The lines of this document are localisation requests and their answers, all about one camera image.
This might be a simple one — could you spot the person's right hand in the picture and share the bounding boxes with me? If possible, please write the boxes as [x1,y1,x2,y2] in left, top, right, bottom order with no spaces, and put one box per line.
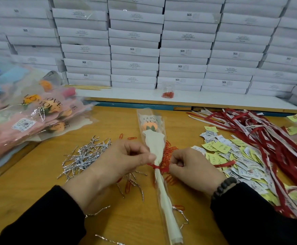
[168,148,227,197]

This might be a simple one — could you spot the person's left hand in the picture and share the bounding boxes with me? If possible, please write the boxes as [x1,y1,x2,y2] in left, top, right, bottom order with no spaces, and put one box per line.
[64,138,157,212]

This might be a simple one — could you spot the single red ribbon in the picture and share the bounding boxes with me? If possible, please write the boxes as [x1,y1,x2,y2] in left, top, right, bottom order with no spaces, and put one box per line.
[148,160,236,172]

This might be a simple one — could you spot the pile of yellow white tags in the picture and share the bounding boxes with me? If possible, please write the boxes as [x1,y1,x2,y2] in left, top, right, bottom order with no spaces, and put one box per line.
[191,113,297,207]

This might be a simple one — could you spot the cream orange rose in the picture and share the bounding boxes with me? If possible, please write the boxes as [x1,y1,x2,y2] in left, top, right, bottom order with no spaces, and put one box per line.
[137,109,185,245]

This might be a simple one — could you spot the pile of red ribbons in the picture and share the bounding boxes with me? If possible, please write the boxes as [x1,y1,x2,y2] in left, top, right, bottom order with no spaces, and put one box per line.
[188,109,297,220]

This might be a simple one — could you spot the pile of flowers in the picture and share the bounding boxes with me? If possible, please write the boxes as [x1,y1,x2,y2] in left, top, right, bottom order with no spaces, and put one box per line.
[0,53,95,172]

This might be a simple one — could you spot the person's left forearm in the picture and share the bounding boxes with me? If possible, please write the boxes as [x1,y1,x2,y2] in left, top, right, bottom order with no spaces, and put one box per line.
[0,185,87,245]

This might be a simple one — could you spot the person's right forearm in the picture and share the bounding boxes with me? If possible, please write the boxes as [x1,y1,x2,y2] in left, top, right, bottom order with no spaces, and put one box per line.
[210,182,297,245]

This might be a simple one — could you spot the pile of silver twist ties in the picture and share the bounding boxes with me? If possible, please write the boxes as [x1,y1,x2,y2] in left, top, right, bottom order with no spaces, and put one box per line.
[57,135,145,245]

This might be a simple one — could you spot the pile of orange paper clips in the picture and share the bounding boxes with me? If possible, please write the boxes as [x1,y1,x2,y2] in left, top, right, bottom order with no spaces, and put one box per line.
[118,132,186,212]

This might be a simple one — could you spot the long white board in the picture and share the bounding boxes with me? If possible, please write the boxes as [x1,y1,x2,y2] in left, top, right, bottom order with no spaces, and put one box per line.
[74,89,297,114]

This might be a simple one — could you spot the wooden sticks bundle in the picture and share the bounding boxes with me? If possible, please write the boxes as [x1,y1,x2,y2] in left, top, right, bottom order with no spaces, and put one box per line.
[67,85,112,91]

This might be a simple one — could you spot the small bag of red clips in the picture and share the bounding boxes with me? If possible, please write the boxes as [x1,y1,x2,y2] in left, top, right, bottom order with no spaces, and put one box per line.
[162,85,175,99]

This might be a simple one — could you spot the black bead bracelet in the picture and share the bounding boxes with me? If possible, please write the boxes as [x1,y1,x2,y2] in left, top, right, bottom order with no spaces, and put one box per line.
[211,177,238,199]

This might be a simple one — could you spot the wall of stacked white boxes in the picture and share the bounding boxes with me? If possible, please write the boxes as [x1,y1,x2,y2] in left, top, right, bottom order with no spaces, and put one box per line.
[0,0,297,97]

